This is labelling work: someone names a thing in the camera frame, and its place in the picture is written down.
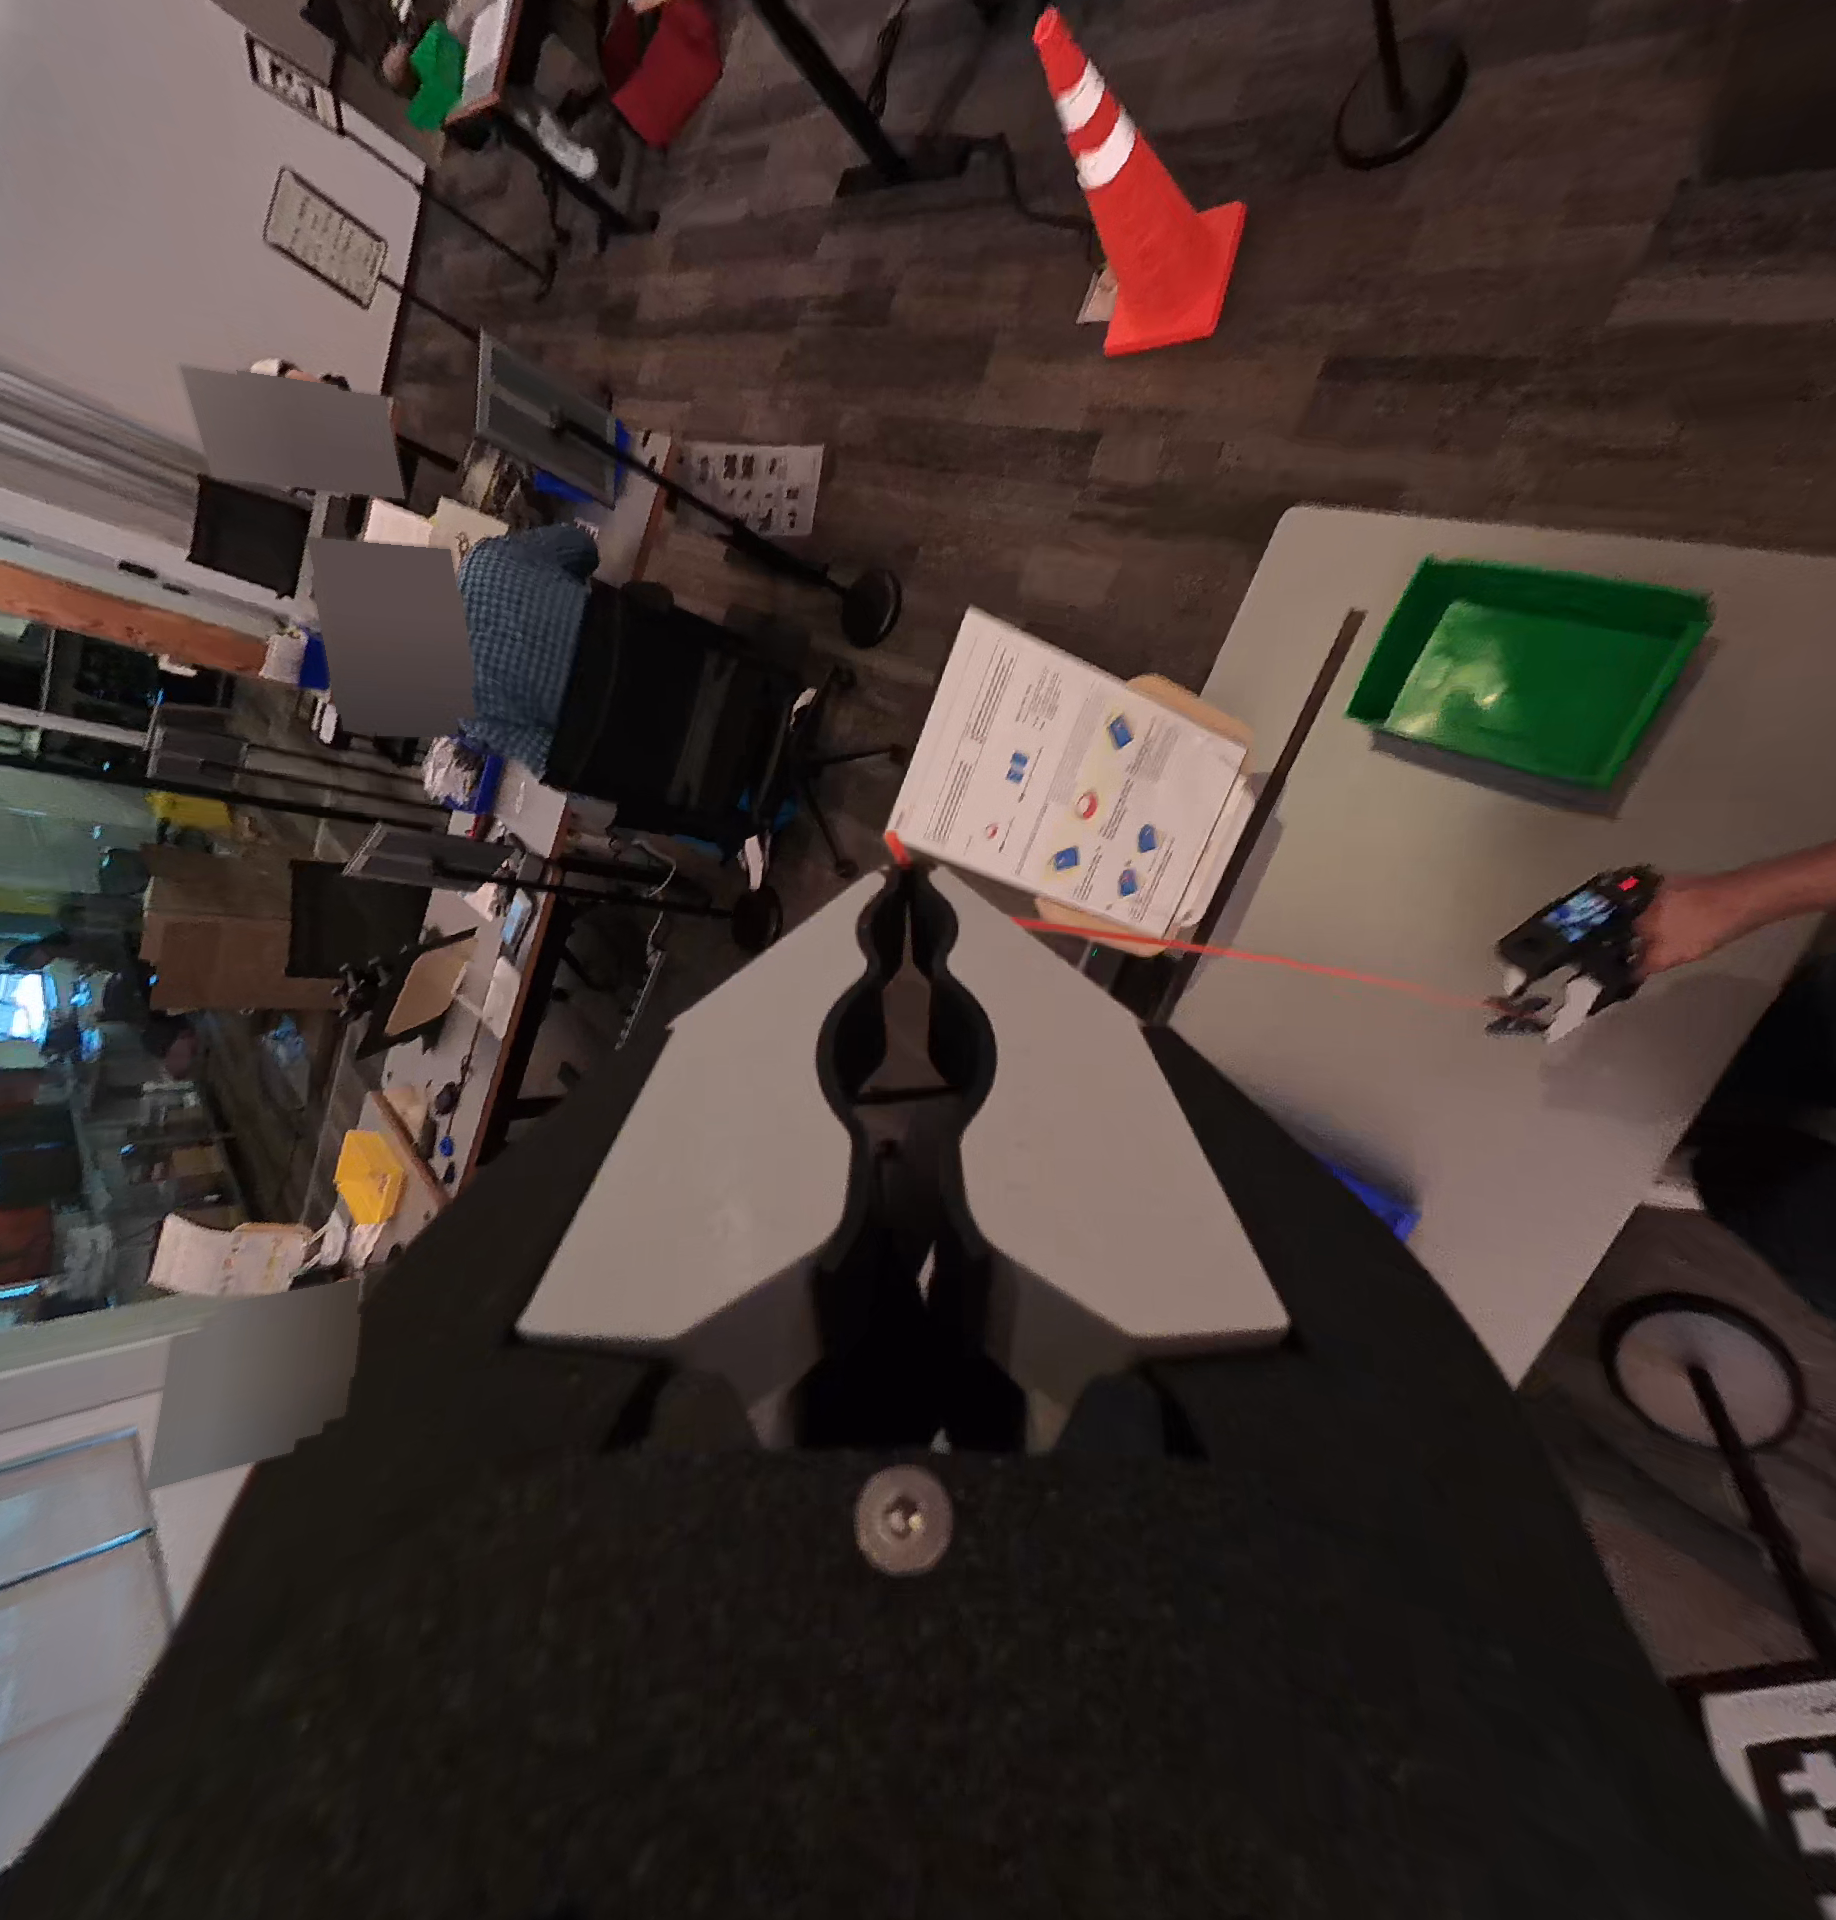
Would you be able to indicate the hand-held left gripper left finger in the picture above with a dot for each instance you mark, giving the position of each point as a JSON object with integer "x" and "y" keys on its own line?
{"x": 709, "y": 1167}

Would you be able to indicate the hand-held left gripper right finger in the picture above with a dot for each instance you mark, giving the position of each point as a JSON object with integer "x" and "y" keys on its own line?
{"x": 1101, "y": 1182}

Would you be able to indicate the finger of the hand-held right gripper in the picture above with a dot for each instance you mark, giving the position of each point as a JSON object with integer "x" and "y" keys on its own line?
{"x": 1515, "y": 1013}
{"x": 1573, "y": 1013}

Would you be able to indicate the person's right forearm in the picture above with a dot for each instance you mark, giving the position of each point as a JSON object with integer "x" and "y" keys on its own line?
{"x": 1795, "y": 888}

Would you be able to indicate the grey desk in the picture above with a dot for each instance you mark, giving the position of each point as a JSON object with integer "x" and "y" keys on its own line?
{"x": 1436, "y": 1097}

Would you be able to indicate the person's right hand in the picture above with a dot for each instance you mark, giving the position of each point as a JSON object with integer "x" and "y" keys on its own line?
{"x": 1681, "y": 923}

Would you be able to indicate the blue flat object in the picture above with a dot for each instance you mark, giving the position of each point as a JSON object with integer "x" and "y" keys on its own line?
{"x": 1379, "y": 1192}

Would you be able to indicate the green plastic tray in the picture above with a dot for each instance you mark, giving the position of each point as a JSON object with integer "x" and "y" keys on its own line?
{"x": 1533, "y": 699}

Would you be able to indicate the black stanchion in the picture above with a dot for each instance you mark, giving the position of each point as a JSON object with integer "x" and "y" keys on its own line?
{"x": 1402, "y": 127}
{"x": 757, "y": 913}
{"x": 870, "y": 602}

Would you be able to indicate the person's leg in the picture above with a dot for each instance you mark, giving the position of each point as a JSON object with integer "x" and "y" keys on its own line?
{"x": 1795, "y": 1157}

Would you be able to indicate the black bar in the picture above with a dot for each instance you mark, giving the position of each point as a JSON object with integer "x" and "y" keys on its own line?
{"x": 1304, "y": 722}

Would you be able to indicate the yellow box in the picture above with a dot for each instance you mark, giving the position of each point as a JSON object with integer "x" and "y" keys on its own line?
{"x": 368, "y": 1175}

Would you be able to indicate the printed instruction sheet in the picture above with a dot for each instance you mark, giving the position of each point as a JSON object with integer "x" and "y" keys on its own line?
{"x": 1055, "y": 767}

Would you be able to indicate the black office chair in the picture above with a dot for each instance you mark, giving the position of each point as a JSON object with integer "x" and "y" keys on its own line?
{"x": 662, "y": 731}

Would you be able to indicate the white-topped round stand base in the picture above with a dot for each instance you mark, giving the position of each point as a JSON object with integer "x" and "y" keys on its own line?
{"x": 1744, "y": 1443}

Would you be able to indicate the printed paper sheet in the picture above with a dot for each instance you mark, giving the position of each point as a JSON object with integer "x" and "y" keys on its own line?
{"x": 757, "y": 487}

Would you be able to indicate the black and white marker sheet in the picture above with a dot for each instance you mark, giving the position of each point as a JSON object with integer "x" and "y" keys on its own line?
{"x": 1814, "y": 1782}

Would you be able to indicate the orange traffic cone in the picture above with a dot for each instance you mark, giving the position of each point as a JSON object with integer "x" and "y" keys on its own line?
{"x": 1143, "y": 223}

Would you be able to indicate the red bag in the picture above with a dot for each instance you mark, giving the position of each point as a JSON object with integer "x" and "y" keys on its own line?
{"x": 662, "y": 65}

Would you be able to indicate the green cloth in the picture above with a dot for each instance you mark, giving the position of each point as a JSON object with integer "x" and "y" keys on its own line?
{"x": 440, "y": 71}

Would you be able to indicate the framed wall notice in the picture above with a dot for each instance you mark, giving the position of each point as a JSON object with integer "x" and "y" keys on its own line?
{"x": 327, "y": 236}

